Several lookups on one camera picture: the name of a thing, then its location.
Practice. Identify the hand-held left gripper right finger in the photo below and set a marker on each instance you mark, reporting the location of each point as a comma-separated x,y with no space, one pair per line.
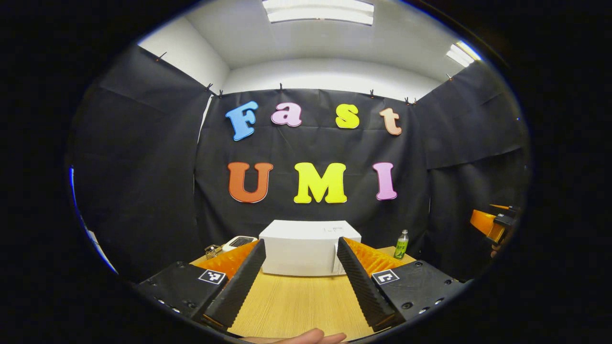
363,286

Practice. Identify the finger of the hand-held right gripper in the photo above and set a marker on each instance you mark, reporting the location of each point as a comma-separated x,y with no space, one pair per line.
499,207
483,222

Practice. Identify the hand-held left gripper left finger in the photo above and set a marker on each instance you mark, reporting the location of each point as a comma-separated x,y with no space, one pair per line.
239,286

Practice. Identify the white microwave oven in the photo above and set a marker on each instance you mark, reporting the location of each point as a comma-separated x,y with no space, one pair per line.
301,248

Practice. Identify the small white appliance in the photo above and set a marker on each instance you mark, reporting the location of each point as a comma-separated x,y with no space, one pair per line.
234,243

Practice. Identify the green label bottle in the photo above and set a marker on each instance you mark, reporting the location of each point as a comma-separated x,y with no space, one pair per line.
400,248

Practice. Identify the small ceiling light panel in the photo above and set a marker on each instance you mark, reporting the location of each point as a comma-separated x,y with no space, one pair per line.
461,54

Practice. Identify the large ceiling light panel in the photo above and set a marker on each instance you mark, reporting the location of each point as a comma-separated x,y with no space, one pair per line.
318,9

